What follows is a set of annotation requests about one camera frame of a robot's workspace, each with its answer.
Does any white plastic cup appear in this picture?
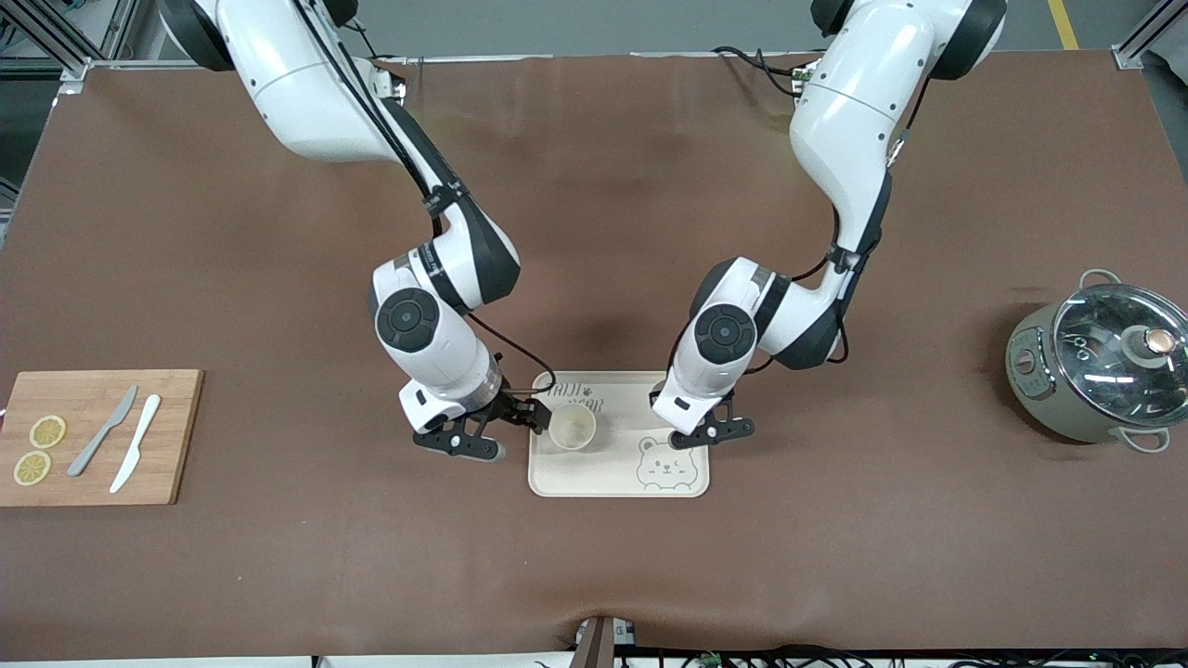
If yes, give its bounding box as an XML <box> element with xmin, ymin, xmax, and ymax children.
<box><xmin>549</xmin><ymin>405</ymin><xmax>597</xmax><ymax>452</ymax></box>

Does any beige tray with bear print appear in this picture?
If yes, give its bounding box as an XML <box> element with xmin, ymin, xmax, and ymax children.
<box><xmin>528</xmin><ymin>371</ymin><xmax>710</xmax><ymax>499</ymax></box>

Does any brown table mat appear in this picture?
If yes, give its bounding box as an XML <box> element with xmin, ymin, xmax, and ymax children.
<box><xmin>0</xmin><ymin>51</ymin><xmax>1188</xmax><ymax>662</ymax></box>

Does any wooden cutting board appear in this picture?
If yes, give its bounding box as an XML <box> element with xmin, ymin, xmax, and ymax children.
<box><xmin>0</xmin><ymin>369</ymin><xmax>205</xmax><ymax>507</ymax></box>

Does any white plastic knife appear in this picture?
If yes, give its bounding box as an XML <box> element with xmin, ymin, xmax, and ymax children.
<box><xmin>110</xmin><ymin>394</ymin><xmax>162</xmax><ymax>495</ymax></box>

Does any grey pot with glass lid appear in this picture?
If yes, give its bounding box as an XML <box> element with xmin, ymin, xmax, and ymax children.
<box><xmin>1005</xmin><ymin>269</ymin><xmax>1188</xmax><ymax>454</ymax></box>

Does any grey plastic knife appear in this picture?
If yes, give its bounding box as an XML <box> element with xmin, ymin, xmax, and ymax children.
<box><xmin>68</xmin><ymin>385</ymin><xmax>139</xmax><ymax>478</ymax></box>

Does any brown camera mount post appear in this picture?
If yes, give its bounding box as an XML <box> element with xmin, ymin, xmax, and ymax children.
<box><xmin>571</xmin><ymin>615</ymin><xmax>639</xmax><ymax>668</ymax></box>

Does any black base cable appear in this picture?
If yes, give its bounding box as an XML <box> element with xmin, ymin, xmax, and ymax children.
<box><xmin>713</xmin><ymin>45</ymin><xmax>818</xmax><ymax>96</ymax></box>
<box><xmin>353</xmin><ymin>20</ymin><xmax>409</xmax><ymax>68</ymax></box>

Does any aluminium frame profile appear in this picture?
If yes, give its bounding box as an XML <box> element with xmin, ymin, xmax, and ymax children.
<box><xmin>0</xmin><ymin>0</ymin><xmax>140</xmax><ymax>86</ymax></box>
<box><xmin>1114</xmin><ymin>0</ymin><xmax>1188</xmax><ymax>71</ymax></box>

